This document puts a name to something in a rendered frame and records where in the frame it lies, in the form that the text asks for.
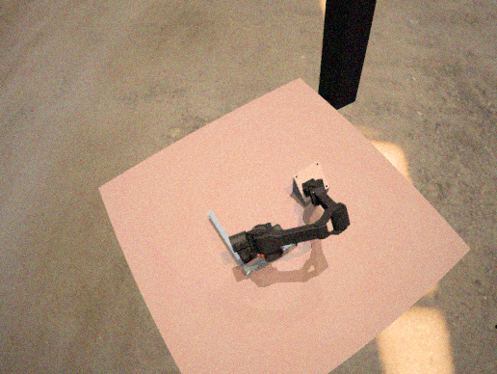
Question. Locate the clear low corner walls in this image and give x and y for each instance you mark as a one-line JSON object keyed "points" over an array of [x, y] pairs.
{"points": [[267, 263]]}

